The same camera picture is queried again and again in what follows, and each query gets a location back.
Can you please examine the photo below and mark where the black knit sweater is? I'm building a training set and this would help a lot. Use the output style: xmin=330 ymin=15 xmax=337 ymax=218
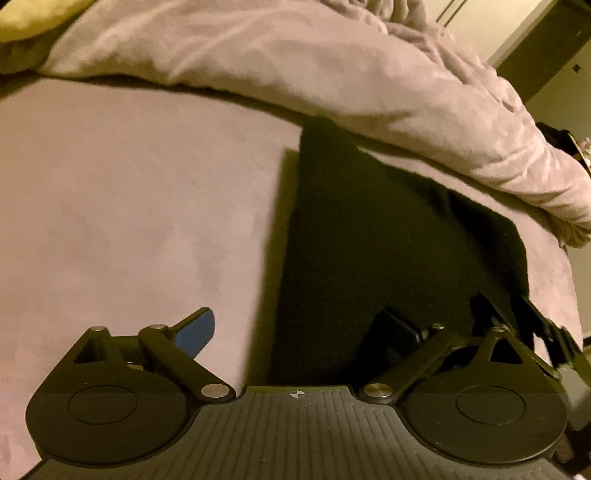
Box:
xmin=267 ymin=118 xmax=533 ymax=386

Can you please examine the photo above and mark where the purple rumpled duvet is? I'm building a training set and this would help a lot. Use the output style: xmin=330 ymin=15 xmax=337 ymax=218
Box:
xmin=1 ymin=1 xmax=590 ymax=248

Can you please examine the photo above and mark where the white wardrobe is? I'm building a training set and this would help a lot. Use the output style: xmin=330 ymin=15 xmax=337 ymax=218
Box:
xmin=427 ymin=1 xmax=590 ymax=138

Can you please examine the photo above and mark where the cream round face pillow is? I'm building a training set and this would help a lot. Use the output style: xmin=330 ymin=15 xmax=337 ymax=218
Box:
xmin=1 ymin=0 xmax=94 ymax=43

